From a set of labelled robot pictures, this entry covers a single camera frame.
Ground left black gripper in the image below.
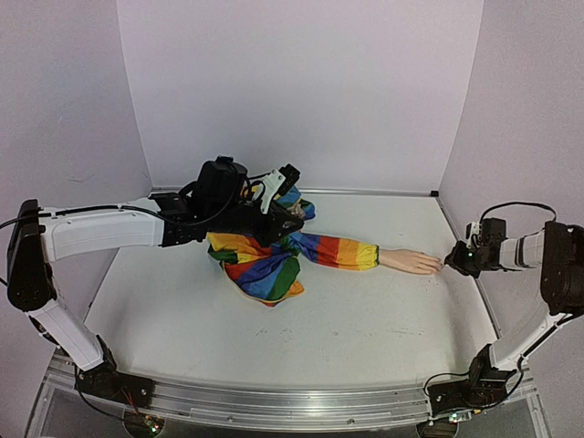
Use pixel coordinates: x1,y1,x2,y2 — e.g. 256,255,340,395
211,201,307,249

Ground small nail polish bottle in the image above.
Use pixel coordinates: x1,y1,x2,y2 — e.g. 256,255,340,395
288,204,306,219

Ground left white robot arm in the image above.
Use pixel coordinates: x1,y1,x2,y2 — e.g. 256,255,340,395
6,156,304,408

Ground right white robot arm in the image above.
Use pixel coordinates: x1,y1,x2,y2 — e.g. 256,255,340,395
424,218,583,415

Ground mannequin hand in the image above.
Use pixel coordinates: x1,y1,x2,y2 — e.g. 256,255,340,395
379,249,442,276

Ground rainbow striped cloth garment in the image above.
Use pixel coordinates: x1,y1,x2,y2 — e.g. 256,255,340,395
207,186,382,308

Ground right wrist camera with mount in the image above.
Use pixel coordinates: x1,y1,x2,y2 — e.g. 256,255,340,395
465,221,485,251

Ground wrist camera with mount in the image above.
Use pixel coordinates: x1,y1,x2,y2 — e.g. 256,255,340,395
257,164,300,214
465,221,485,251

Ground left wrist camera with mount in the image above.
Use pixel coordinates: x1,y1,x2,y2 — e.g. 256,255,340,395
257,164,300,214

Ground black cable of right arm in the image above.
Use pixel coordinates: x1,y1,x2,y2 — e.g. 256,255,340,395
478,201,558,224

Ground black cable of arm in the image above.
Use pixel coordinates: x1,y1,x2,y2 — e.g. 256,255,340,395
478,201,558,224
75,387,138,419

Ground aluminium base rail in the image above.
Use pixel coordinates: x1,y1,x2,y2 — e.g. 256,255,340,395
48,357,531,432

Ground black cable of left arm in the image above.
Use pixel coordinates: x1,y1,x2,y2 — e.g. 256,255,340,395
75,387,138,419

